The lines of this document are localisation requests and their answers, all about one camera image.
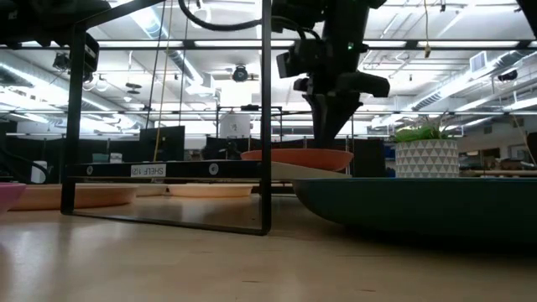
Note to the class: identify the white shelf label sticker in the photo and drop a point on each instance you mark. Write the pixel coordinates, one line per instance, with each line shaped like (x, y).
(147, 170)

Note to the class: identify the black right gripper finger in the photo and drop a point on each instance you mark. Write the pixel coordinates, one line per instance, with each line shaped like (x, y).
(345, 115)
(322, 121)

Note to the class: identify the black metal shelf frame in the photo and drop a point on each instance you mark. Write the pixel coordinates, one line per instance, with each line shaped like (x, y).
(266, 126)

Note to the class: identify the green plant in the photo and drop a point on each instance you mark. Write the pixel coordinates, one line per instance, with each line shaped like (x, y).
(419, 133)

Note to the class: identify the dark teal large plate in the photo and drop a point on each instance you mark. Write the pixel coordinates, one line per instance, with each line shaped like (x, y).
(419, 205)

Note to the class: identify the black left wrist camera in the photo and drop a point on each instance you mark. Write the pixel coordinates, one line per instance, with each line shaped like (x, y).
(91, 56)

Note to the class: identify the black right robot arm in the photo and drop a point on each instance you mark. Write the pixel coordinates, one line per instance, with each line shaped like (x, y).
(344, 17)

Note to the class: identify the black monitor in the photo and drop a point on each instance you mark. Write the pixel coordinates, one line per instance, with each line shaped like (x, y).
(168, 144)

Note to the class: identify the salmon orange plate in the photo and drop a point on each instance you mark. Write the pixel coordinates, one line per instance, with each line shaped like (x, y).
(96, 197)

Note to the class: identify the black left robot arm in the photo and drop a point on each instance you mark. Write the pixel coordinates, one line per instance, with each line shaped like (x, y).
(23, 21)

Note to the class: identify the pink bowl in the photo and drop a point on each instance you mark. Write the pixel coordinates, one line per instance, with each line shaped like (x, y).
(8, 195)

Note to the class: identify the black partition panel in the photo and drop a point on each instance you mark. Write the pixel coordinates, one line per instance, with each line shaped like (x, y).
(369, 161)

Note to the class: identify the white cylinder tank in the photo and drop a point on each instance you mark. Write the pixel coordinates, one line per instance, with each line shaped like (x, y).
(235, 126)

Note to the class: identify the white ceiling vent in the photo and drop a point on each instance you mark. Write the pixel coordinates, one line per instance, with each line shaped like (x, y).
(478, 62)

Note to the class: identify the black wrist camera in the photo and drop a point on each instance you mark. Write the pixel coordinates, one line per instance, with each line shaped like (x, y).
(91, 56)
(300, 58)

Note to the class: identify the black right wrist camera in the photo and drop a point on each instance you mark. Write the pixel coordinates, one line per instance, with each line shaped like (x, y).
(300, 58)

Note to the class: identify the white triangle pattern plant pot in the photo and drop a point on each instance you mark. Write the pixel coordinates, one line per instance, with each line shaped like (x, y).
(427, 158)

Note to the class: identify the round black ceiling camera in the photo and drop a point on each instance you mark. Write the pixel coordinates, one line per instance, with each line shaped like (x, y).
(240, 74)

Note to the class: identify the wooden background table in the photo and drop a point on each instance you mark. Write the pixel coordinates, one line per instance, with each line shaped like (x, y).
(499, 172)

